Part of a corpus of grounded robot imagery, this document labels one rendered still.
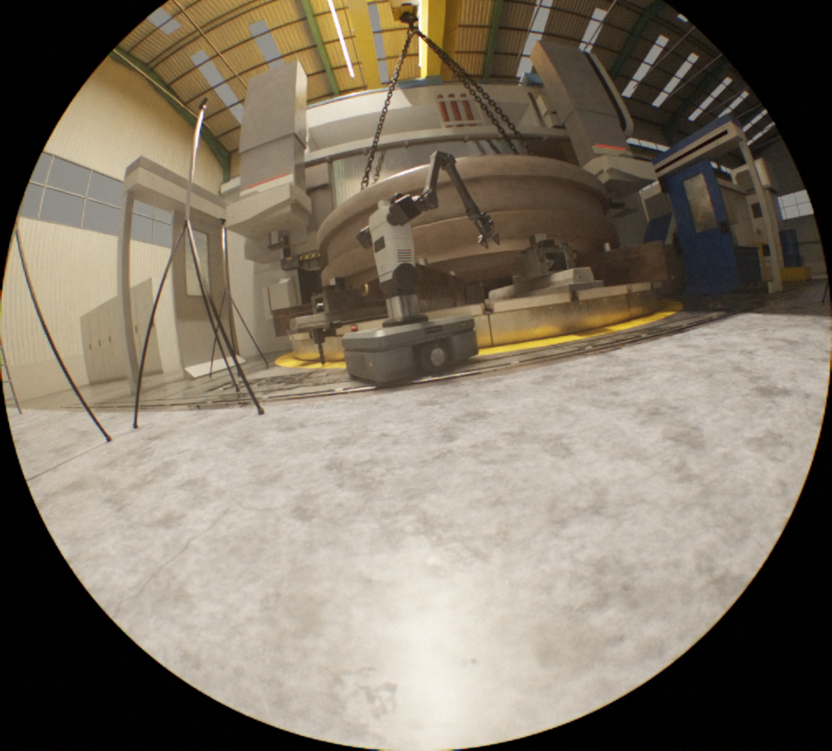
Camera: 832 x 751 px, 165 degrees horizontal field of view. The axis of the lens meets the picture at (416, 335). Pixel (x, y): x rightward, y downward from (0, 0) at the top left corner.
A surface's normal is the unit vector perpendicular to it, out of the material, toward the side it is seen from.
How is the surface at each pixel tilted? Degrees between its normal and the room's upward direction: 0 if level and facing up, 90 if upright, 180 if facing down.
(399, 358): 90
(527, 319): 90
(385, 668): 0
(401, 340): 90
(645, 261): 90
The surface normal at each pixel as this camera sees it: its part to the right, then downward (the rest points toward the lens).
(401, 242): 0.55, -0.03
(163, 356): 0.99, -0.15
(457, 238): -0.25, 0.11
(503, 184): -0.02, 0.07
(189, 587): -0.15, -0.99
